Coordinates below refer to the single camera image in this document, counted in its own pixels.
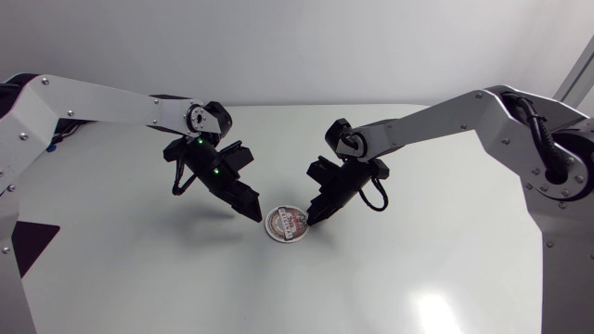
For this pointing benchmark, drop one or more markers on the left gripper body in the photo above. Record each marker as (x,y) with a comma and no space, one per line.
(209,168)

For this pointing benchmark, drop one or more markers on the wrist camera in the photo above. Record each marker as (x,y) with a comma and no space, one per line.
(322,172)
(237,160)

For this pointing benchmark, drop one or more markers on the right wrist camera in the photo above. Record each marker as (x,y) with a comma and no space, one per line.
(322,172)

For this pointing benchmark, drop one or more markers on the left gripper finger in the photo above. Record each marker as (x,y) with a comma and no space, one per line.
(246,201)

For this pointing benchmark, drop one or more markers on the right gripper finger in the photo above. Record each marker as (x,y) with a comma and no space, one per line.
(322,209)

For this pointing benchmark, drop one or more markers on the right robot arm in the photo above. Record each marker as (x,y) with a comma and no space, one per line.
(464,125)

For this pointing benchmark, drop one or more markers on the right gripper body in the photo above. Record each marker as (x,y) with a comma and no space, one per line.
(345,182)

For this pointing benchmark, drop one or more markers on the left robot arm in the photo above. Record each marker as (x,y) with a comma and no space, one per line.
(88,104)

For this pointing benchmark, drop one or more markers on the round white coaster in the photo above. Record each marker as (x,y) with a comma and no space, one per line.
(286,224)

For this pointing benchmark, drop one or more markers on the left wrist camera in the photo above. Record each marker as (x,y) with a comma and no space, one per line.
(237,160)

